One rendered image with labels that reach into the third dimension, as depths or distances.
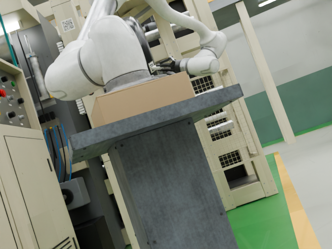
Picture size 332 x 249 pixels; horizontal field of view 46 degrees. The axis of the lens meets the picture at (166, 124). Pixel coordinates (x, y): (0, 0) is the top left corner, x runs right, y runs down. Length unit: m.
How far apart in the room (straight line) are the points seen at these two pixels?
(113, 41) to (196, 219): 0.61
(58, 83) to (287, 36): 10.40
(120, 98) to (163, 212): 0.35
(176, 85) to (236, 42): 10.37
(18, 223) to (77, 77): 0.72
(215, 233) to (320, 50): 10.51
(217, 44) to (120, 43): 0.90
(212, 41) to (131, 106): 1.00
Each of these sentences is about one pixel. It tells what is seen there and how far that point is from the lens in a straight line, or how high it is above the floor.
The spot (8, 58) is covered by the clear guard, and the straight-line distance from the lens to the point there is 2.34.
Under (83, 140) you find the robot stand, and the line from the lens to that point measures 1.00.
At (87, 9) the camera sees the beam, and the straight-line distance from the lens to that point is 2.87.
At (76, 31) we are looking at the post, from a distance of 2.56.
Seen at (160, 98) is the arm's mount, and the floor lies 0.69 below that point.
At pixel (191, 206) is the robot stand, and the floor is 0.36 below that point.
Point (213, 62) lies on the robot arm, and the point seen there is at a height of 0.89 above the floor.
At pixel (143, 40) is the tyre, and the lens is 2.29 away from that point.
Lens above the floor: 0.52
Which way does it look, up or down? 5 degrees up
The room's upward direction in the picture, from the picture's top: 19 degrees counter-clockwise
